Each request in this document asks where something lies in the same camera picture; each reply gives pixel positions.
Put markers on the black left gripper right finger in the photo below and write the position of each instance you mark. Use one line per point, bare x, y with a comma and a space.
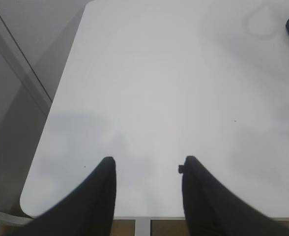
211, 209

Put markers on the white table leg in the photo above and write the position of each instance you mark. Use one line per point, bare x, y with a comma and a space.
143, 227

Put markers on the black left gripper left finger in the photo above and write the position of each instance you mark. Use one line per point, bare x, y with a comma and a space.
87, 211

